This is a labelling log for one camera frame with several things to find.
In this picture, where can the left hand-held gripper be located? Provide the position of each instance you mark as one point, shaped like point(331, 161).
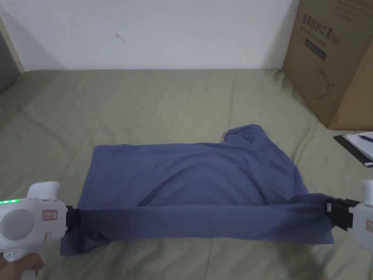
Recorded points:
point(27, 218)

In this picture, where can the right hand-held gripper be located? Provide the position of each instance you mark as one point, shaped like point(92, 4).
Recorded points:
point(354, 214)

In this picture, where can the dark blue pen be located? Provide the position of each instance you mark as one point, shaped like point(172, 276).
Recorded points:
point(366, 137)

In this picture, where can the black clipboard with white paper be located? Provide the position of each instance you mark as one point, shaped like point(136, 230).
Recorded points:
point(357, 147)

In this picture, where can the person's left hand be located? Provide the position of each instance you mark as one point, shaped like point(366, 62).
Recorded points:
point(17, 267)

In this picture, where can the bed with pale green sheet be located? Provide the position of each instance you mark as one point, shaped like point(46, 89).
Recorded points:
point(140, 102)

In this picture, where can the brown cardboard carton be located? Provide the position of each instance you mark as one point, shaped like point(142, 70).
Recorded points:
point(335, 61)

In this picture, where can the dark blue shirt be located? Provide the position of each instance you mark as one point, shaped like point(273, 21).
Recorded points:
point(192, 186)

